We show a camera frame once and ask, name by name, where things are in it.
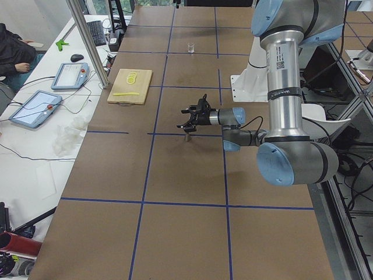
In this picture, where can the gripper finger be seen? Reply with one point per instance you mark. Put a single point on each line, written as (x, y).
(189, 126)
(192, 109)

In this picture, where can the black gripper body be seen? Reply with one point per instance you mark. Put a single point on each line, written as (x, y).
(204, 118)

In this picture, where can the small glass beaker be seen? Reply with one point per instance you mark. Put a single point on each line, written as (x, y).
(191, 48)

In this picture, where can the steel jigger measuring cup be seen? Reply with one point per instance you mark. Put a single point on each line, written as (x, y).
(187, 137)

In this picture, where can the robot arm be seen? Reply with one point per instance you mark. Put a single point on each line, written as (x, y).
(286, 154)

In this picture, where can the wooden cutting board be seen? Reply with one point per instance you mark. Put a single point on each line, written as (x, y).
(141, 86)

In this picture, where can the lemon slices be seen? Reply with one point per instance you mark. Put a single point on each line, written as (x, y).
(131, 78)

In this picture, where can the yellow plastic knife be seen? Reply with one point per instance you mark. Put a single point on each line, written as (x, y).
(126, 94)

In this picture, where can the black desktop box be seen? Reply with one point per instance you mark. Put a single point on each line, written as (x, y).
(114, 40)

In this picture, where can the white chair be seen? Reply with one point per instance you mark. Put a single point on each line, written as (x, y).
(314, 120)

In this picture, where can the white crumpled cloth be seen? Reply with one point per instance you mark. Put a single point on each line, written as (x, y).
(70, 137)

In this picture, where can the black keyboard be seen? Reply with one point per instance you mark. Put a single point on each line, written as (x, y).
(96, 30)

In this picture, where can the upper teach pendant tablet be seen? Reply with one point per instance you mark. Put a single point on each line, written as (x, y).
(70, 76)

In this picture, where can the teach pendant tablet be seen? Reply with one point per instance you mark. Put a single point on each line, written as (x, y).
(70, 76)
(36, 109)

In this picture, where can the black computer mouse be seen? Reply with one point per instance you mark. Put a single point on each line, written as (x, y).
(76, 57)

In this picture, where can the green plastic clamp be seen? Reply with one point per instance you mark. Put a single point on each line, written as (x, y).
(60, 43)

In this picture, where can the lower teach pendant tablet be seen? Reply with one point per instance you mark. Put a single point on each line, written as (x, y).
(36, 109)

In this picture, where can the seated person in black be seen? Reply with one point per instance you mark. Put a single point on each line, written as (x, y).
(18, 58)

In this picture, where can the red cylinder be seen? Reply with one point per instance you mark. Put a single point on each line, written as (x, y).
(11, 242)

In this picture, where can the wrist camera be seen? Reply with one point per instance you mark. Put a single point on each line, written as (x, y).
(203, 104)

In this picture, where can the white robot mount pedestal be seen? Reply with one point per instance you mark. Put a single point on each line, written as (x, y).
(251, 85)

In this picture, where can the aluminium frame post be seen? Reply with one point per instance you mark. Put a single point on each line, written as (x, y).
(80, 21)

